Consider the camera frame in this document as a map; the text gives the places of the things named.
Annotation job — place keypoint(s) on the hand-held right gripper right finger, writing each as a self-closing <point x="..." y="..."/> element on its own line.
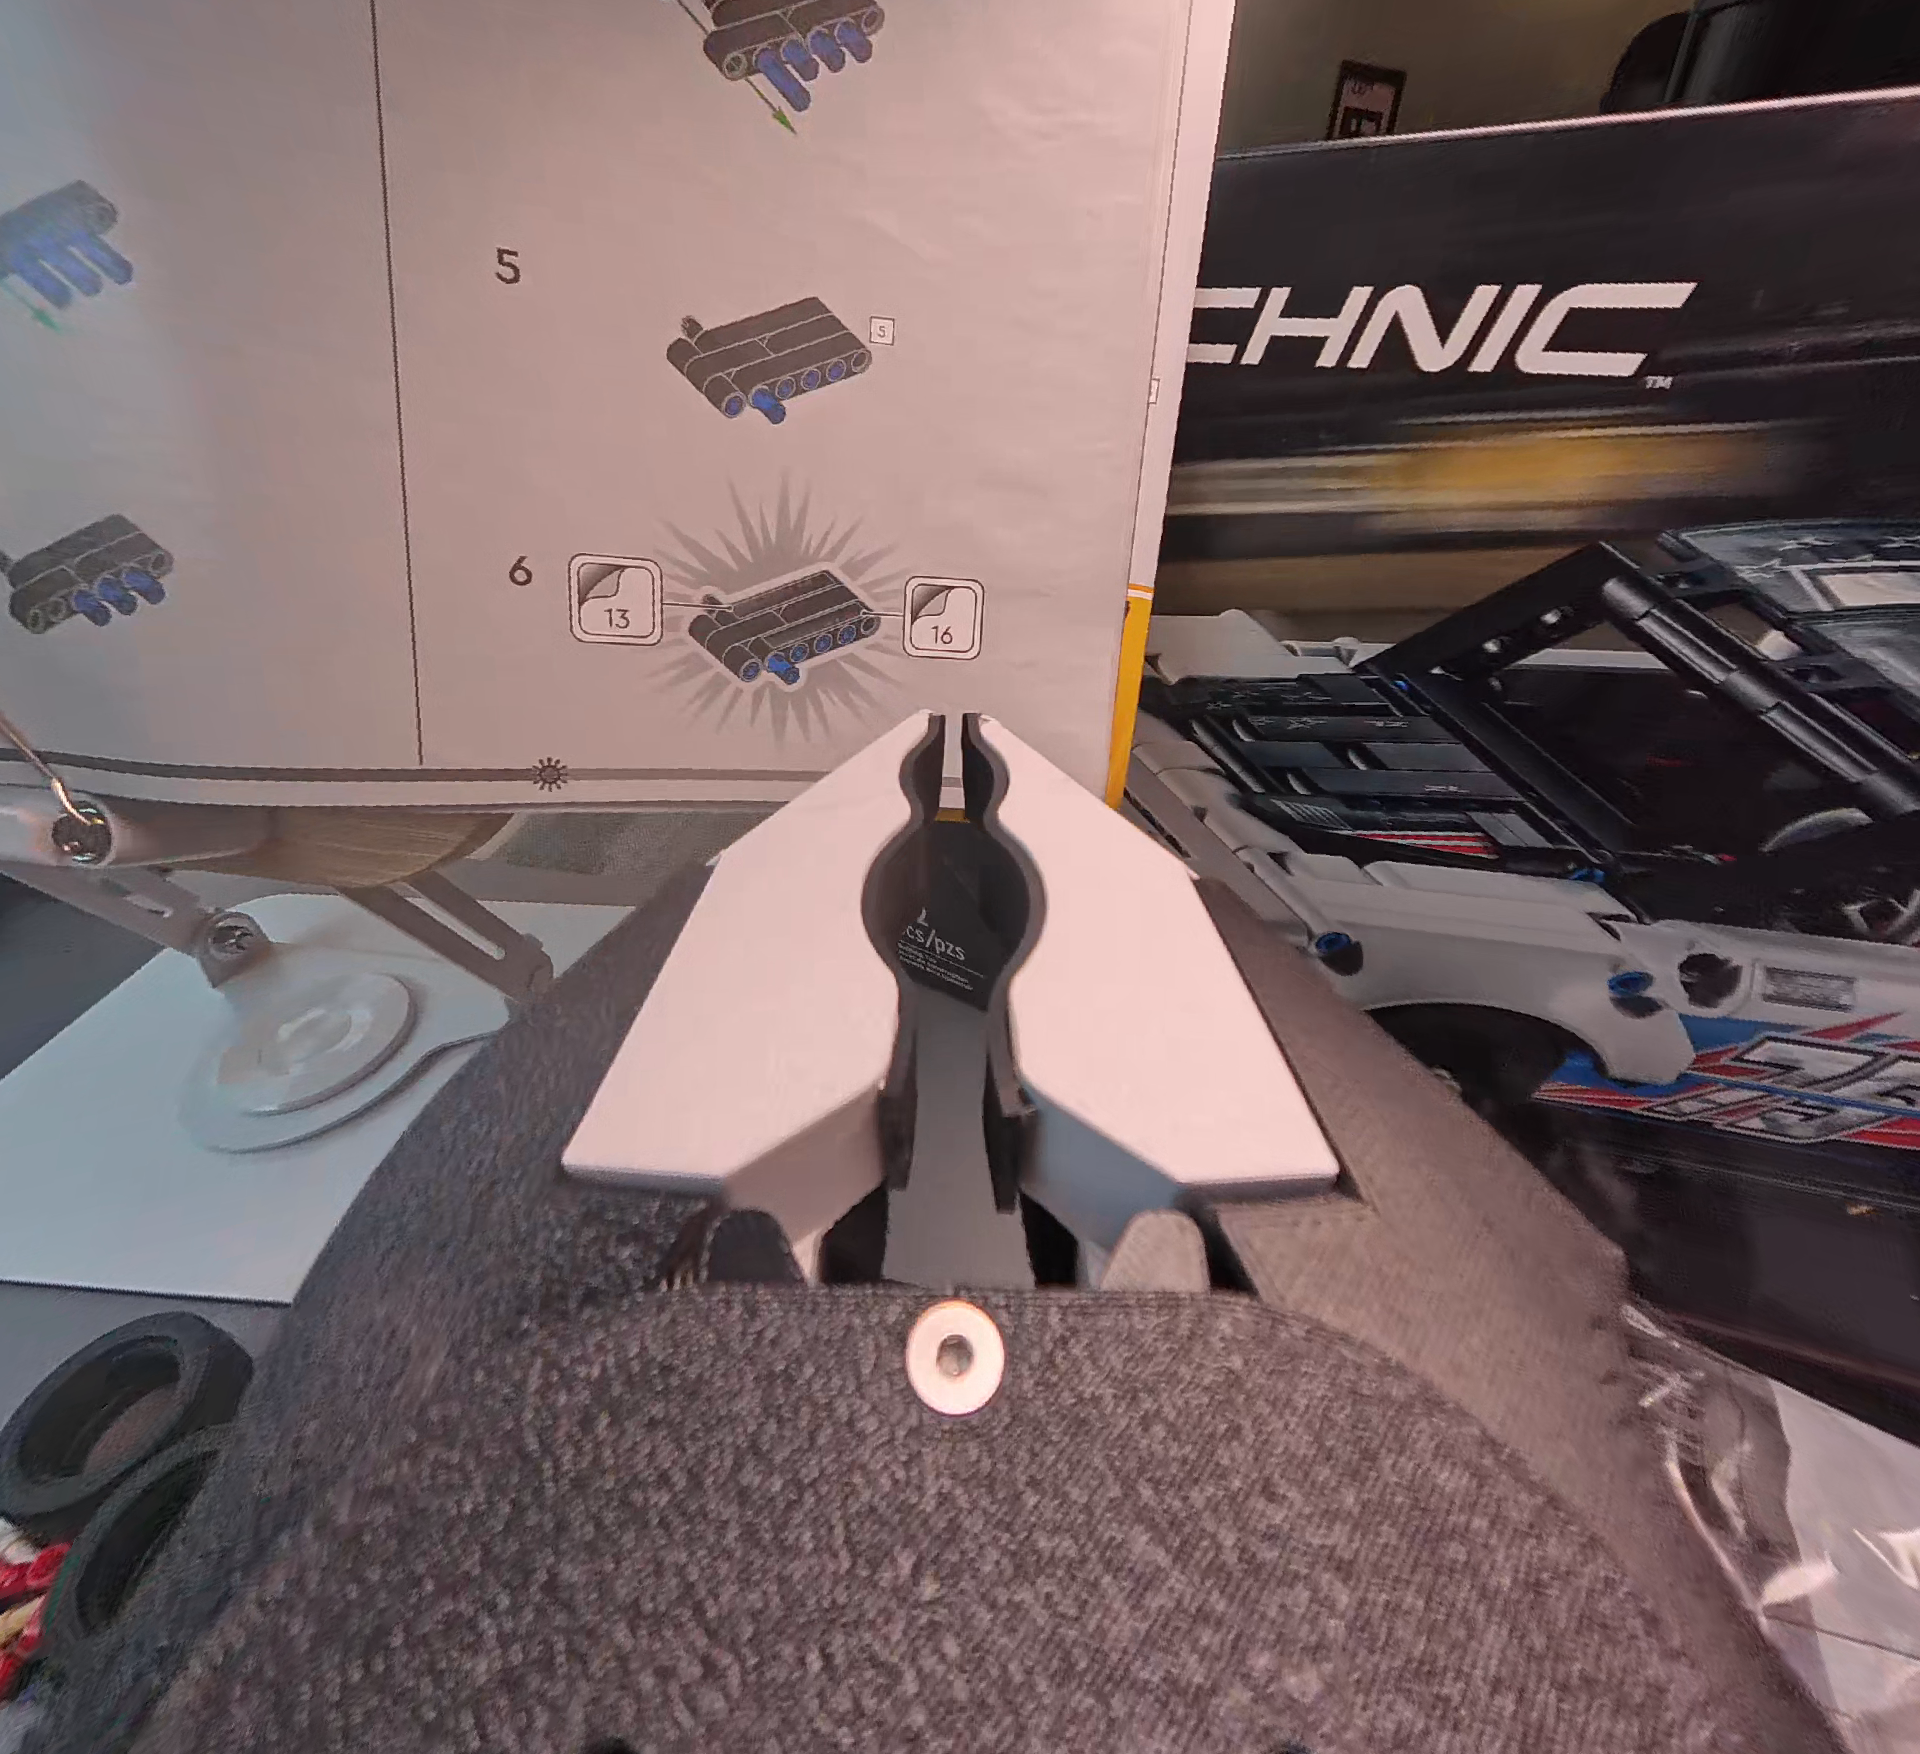
<point x="1169" y="1034"/>

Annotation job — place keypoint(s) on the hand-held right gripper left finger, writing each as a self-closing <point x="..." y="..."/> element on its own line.
<point x="749" y="1019"/>

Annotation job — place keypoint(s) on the grey desk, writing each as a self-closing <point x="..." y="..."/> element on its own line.
<point x="961" y="1186"/>

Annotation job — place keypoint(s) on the black toy car box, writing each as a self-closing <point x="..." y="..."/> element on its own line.
<point x="1500" y="509"/>

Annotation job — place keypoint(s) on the crumpled clear plastic bag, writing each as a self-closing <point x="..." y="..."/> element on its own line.
<point x="1801" y="1560"/>

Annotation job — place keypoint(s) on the building instruction booklet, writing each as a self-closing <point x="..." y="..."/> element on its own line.
<point x="901" y="208"/>

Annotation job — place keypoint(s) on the black toy tyre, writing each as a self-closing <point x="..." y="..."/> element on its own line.
<point x="90" y="1603"/>
<point x="44" y="1470"/>

